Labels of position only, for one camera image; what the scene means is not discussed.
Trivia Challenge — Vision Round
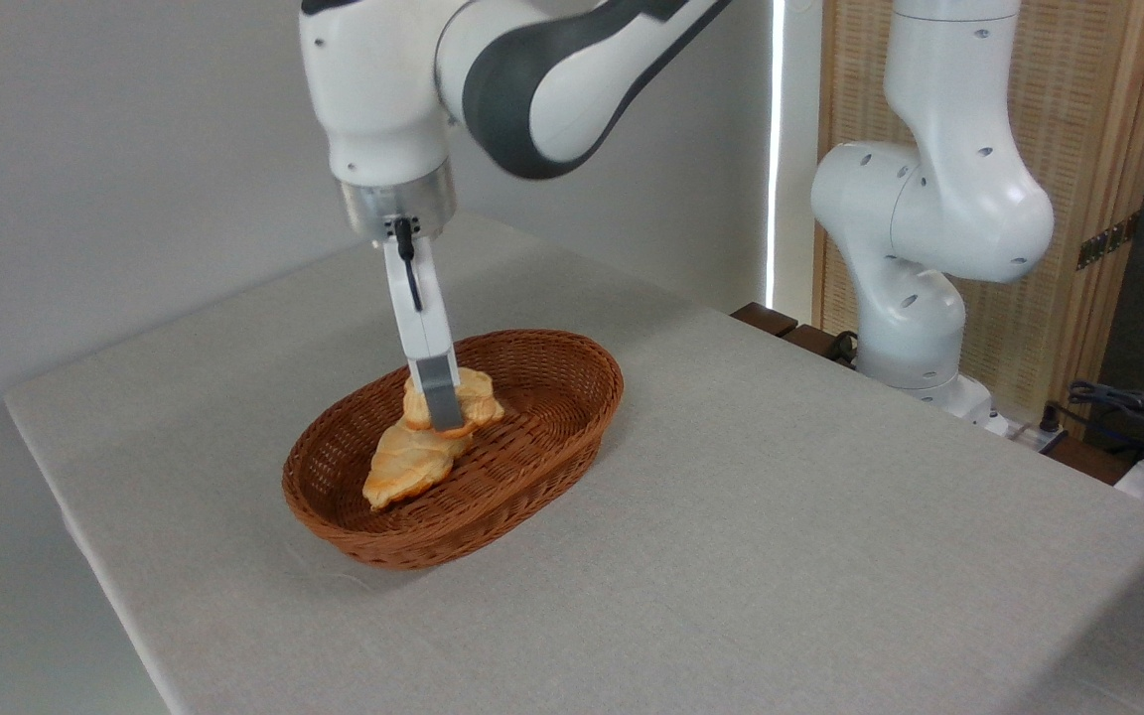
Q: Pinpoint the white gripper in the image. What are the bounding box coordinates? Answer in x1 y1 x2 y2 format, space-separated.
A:
381 236 466 434

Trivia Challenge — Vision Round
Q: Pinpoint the flower-shaped round bread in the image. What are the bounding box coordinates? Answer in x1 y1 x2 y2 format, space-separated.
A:
401 367 505 440

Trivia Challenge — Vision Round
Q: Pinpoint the croissant-shaped bread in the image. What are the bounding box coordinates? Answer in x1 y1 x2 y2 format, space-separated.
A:
362 417 474 511

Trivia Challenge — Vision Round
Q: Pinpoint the brown wicker oval basket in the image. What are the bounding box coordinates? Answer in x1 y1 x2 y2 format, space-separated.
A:
282 329 625 571

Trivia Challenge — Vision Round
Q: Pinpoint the dark brown wooden block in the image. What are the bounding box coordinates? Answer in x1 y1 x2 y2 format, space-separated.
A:
731 303 861 368

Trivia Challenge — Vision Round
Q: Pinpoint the grey tablecloth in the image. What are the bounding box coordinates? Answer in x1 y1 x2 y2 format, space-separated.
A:
4 214 1144 715

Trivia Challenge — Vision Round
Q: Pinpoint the black metal screen hinge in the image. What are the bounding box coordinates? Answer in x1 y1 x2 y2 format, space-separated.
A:
1076 214 1141 271

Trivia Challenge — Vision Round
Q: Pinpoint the wooden folding screen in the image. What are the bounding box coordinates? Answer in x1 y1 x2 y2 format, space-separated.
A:
812 0 1144 438

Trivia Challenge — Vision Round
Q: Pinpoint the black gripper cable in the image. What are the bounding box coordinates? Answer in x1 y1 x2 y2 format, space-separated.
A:
391 218 424 313

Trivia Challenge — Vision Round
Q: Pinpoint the black cable bundle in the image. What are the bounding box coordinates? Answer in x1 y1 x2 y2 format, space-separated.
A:
1049 380 1144 468

